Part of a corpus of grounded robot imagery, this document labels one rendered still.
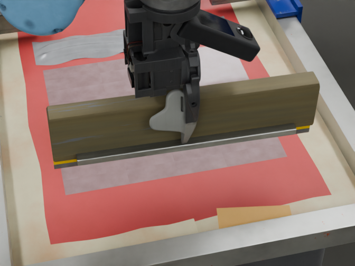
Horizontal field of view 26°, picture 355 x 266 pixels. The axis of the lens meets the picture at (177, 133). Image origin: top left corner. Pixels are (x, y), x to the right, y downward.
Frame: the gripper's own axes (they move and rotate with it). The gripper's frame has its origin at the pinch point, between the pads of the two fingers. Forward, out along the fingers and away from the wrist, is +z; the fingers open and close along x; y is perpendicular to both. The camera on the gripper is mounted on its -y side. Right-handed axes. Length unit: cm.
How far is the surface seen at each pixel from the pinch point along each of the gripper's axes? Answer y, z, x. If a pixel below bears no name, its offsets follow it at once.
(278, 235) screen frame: -9.6, 10.6, 13.0
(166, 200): 2.7, 14.2, 0.4
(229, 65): -14.9, 14.1, -27.7
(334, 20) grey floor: -104, 109, -162
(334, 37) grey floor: -99, 109, -151
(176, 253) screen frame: 4.2, 10.7, 12.8
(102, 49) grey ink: 5.8, 13.9, -37.1
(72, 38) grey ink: 10.5, 13.6, -41.0
